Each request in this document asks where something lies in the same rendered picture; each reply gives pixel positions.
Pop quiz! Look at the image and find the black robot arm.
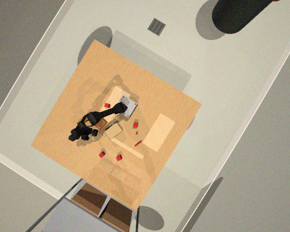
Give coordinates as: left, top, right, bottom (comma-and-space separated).
68, 102, 128, 142

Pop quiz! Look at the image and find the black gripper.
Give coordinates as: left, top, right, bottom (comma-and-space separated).
85, 127, 98, 136

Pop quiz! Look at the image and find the brown square block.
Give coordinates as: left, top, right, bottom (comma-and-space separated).
95, 118, 107, 129

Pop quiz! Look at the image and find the tan board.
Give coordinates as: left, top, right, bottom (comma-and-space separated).
105, 123, 123, 139

